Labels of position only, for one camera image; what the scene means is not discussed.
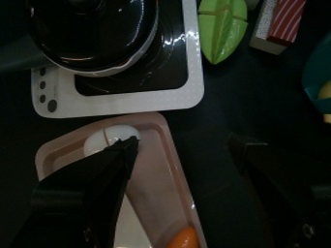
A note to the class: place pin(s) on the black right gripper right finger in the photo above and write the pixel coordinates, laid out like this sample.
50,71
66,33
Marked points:
275,180

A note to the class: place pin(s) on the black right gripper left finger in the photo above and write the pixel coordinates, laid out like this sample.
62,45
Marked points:
82,184

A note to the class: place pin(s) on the black toy pot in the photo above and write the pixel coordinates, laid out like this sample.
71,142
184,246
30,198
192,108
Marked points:
91,32

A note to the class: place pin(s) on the white toy egg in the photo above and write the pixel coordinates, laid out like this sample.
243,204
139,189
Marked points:
112,137

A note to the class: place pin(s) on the pink plastic tray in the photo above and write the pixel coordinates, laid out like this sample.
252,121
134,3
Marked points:
163,180

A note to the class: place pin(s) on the orange toy food piece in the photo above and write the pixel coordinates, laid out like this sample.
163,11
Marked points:
184,239

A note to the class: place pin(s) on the teal toy bowl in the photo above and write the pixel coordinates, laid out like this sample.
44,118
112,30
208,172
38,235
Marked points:
319,77

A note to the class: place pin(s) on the white toy induction stove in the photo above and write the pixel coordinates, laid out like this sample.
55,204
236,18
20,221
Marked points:
172,80

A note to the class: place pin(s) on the red striped toy meat block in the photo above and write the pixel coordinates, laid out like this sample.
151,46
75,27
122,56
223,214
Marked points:
278,24

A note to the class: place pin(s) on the green toy leaf vegetable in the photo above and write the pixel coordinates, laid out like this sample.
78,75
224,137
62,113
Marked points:
222,29

